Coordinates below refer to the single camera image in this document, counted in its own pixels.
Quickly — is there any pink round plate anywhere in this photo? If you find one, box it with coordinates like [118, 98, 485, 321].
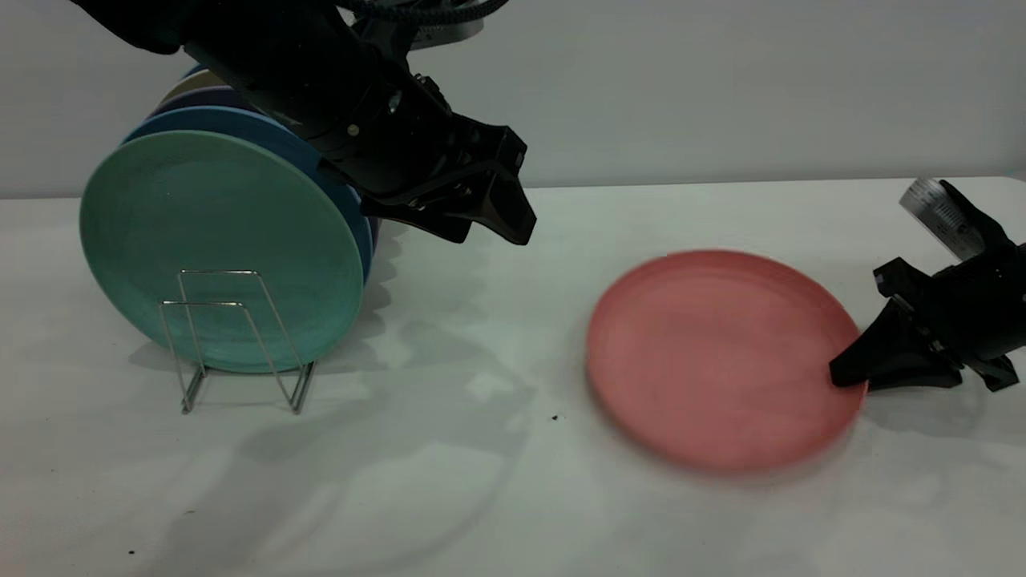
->
[585, 250, 869, 474]

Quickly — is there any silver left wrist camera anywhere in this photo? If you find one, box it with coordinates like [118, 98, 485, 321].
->
[405, 18, 486, 50]

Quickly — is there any dark purple round plate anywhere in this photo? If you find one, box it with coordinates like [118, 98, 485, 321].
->
[156, 87, 382, 243]

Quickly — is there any green round plate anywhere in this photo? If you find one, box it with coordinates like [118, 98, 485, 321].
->
[80, 131, 366, 373]

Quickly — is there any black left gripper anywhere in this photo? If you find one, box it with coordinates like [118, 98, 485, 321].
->
[321, 76, 536, 245]

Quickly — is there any metal wire plate rack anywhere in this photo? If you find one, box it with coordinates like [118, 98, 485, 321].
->
[159, 270, 315, 415]

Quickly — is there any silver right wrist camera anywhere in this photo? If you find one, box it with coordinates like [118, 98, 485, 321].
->
[898, 178, 1015, 261]

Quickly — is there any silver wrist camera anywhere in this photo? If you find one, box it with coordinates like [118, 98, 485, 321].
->
[405, 18, 486, 50]
[898, 178, 1015, 261]

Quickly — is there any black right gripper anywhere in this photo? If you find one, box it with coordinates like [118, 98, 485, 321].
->
[830, 244, 1026, 392]

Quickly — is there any black braided cable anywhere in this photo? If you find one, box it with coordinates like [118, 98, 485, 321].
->
[337, 0, 510, 25]

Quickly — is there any beige round plate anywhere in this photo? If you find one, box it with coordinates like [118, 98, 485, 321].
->
[160, 70, 237, 105]

